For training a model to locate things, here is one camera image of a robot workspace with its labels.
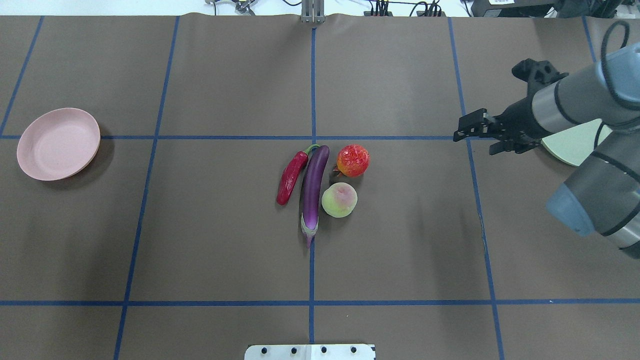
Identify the green and pink peach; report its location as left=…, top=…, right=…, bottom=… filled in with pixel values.
left=320, top=182, right=358, bottom=219

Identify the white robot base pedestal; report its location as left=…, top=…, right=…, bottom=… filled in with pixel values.
left=244, top=343, right=377, bottom=360

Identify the purple eggplant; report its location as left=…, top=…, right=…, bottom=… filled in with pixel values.
left=301, top=145, right=330, bottom=249

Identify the pink plate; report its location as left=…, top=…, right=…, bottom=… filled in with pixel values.
left=16, top=107, right=101, bottom=182

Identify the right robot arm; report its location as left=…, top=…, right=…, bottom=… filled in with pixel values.
left=453, top=43, right=639, bottom=260

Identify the red chili pepper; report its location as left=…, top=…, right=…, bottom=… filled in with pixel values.
left=276, top=143, right=319, bottom=207

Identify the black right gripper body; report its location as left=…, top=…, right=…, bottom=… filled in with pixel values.
left=494, top=97, right=541, bottom=148

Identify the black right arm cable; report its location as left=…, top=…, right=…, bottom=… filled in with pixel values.
left=594, top=20, right=640, bottom=151

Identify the light green plate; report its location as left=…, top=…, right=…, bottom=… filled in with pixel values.
left=541, top=118, right=611, bottom=167

